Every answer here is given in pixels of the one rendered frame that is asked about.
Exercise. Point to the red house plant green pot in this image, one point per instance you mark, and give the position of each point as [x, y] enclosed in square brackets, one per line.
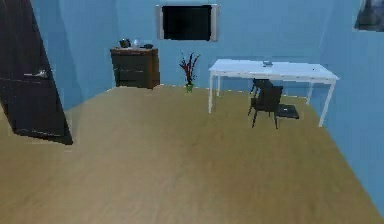
[189, 70]

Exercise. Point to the clear glass bowl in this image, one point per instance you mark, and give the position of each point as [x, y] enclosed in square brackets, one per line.
[136, 43]

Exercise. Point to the dark kettle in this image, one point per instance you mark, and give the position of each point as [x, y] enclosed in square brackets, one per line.
[124, 43]

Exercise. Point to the small dark pan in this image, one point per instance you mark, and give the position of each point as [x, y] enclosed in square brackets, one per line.
[147, 46]

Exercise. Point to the small grey dish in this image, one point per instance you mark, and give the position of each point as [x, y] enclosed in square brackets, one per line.
[267, 63]

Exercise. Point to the dark brown chest of drawers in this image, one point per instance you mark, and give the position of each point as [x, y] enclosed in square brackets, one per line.
[135, 68]

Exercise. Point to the silver framed television set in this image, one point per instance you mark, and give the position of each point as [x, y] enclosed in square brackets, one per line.
[187, 22]

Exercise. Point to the dark brown room door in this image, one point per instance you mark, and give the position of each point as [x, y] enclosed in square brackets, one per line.
[26, 83]

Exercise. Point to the black chair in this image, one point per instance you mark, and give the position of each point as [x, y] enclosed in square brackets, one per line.
[266, 98]

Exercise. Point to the white table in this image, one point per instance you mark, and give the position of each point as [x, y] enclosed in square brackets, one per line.
[273, 71]

